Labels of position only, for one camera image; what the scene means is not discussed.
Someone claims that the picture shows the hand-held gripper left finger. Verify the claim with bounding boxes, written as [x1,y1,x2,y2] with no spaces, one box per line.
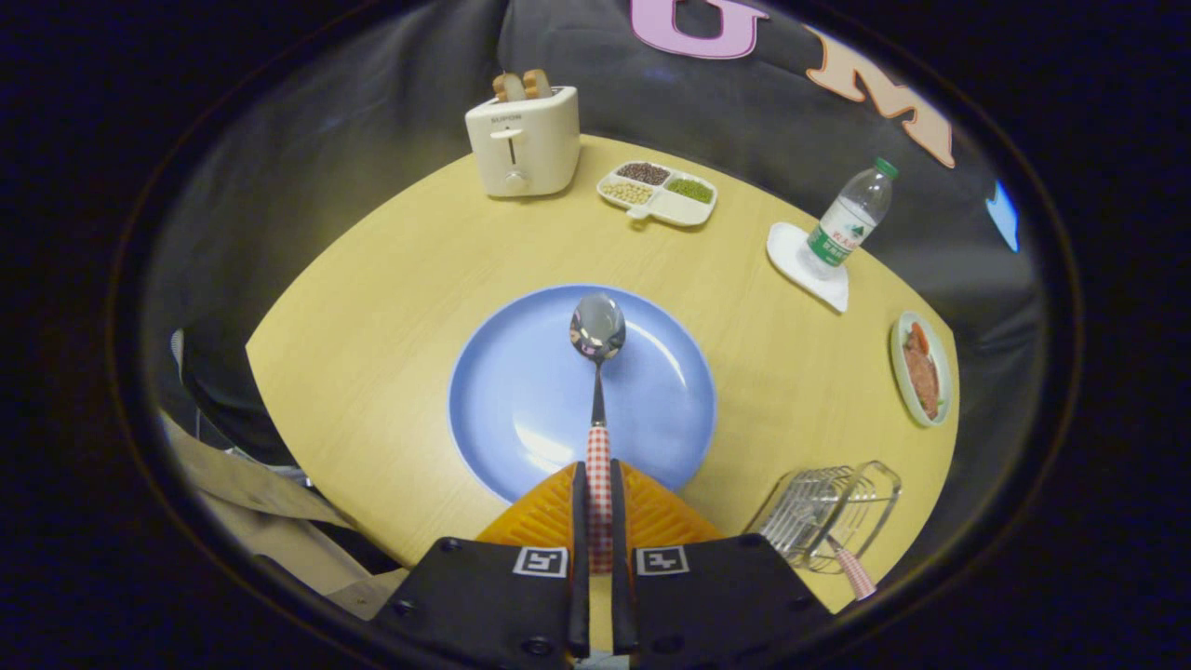
[372,461,592,670]

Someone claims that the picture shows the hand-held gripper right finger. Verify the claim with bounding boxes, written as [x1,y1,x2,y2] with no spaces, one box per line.
[609,459,834,670]

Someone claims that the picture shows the fork with red checked handle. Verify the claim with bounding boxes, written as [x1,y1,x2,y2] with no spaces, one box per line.
[823,532,878,602]

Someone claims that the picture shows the spoon with red checked handle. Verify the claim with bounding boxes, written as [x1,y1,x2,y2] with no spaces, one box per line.
[569,292,627,573]

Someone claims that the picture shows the blue round plate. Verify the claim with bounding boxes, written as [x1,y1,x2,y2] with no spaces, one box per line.
[448,284,718,505]

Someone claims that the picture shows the person's beige trousers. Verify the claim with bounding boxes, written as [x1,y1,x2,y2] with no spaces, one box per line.
[158,409,410,620]

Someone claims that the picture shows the pale green oval plate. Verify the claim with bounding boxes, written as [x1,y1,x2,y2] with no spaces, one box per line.
[890,311,954,428]

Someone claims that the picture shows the cooked meat with carrot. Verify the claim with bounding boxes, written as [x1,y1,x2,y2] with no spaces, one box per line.
[903,321,943,420]

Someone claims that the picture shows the white square coaster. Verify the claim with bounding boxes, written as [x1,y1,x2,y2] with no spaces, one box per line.
[767,221,850,314]

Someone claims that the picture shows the white divided dish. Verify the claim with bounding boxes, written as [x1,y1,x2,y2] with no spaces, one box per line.
[596,161,718,228]

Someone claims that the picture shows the clear green-capped water bottle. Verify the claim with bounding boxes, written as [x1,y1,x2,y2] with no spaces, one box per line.
[802,157,900,281]

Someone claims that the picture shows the white toaster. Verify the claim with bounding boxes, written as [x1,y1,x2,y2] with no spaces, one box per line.
[464,86,582,198]

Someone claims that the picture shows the metal wire cutlery rack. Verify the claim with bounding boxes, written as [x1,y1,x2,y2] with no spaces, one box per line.
[744,461,903,574]

